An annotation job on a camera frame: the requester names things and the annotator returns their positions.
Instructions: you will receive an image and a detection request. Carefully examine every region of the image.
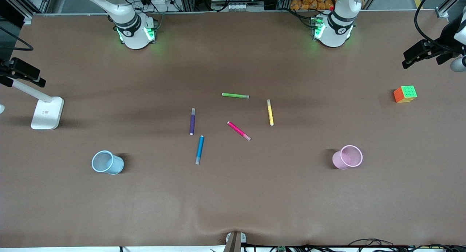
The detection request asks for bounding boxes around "pile of orange items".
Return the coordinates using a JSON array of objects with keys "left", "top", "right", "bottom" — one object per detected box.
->
[{"left": 290, "top": 0, "right": 335, "bottom": 11}]

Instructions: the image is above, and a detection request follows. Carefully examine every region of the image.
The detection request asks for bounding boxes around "blue marker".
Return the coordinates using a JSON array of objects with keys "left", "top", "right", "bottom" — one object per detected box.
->
[{"left": 195, "top": 135, "right": 205, "bottom": 165}]

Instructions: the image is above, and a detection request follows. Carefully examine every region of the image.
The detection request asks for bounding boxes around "black cable bundle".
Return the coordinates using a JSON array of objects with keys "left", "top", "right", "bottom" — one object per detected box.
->
[{"left": 346, "top": 239, "right": 466, "bottom": 252}]

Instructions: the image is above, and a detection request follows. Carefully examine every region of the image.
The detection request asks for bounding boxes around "grey equipment box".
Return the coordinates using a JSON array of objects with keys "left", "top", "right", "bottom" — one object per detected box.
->
[{"left": 210, "top": 0, "right": 268, "bottom": 11}]

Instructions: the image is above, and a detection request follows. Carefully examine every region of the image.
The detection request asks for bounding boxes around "colourful puzzle cube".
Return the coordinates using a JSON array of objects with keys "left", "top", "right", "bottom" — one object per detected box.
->
[{"left": 393, "top": 85, "right": 418, "bottom": 103}]

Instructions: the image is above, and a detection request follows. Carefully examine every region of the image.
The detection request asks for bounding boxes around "light blue mesh cup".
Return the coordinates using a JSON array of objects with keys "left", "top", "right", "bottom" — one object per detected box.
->
[{"left": 91, "top": 150, "right": 125, "bottom": 175}]

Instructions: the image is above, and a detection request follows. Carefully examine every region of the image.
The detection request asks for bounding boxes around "white desk stand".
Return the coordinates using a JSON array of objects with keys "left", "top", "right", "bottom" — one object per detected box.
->
[{"left": 9, "top": 77, "right": 64, "bottom": 130}]

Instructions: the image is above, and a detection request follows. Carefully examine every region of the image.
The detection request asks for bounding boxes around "metal table edge bracket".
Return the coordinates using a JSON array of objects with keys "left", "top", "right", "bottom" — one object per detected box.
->
[{"left": 224, "top": 231, "right": 247, "bottom": 252}]

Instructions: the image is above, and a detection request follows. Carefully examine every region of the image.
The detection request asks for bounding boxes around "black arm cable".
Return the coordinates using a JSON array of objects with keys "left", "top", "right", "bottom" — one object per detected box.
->
[
  {"left": 0, "top": 25, "right": 34, "bottom": 51},
  {"left": 414, "top": 0, "right": 450, "bottom": 45}
]

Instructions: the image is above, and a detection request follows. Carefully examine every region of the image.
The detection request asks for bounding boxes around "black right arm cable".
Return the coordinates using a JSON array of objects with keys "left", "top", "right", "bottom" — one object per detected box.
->
[{"left": 0, "top": 25, "right": 34, "bottom": 51}]

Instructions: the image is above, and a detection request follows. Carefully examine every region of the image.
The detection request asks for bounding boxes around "pink mesh cup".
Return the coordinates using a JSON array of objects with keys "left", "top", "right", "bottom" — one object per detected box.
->
[{"left": 332, "top": 145, "right": 363, "bottom": 170}]

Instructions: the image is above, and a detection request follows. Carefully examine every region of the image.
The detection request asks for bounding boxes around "aluminium frame profile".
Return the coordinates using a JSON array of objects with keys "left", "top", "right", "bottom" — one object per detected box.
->
[{"left": 435, "top": 0, "right": 466, "bottom": 19}]

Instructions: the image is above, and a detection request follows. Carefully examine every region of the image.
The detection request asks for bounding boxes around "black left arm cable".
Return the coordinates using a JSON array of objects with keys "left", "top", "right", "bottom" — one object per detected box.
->
[{"left": 414, "top": 0, "right": 450, "bottom": 45}]

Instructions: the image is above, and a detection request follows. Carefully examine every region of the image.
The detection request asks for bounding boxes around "pink marker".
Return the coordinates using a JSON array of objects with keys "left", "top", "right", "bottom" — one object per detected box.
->
[{"left": 227, "top": 121, "right": 252, "bottom": 141}]

